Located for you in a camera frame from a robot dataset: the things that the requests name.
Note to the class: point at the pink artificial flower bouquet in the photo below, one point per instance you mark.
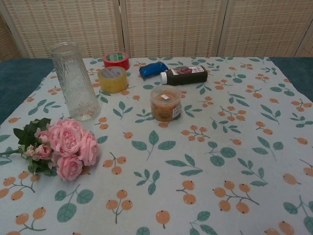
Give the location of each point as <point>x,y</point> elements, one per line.
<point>65,140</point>

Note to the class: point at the clear textured glass vase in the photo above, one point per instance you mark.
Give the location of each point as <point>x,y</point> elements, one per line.
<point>75,83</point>

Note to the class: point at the clear jar of rubber bands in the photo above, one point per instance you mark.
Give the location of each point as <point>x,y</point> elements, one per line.
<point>165,104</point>

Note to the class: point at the blue crumpled object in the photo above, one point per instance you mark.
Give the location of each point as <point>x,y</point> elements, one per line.
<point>151,69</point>

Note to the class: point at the fruit and leaf print tablecloth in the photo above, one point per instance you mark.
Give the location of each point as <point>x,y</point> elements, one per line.
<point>185,156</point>

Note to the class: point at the dark juice bottle white cap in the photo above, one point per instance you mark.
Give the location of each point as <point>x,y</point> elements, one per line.
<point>188,75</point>

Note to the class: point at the yellow tape roll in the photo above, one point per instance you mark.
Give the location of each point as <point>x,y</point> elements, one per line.
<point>113,82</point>

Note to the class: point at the red tape roll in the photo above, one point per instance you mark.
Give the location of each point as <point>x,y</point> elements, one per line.
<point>119,63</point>

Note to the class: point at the woven rattan folding screen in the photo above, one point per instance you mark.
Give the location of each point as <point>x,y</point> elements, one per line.
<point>171,27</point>

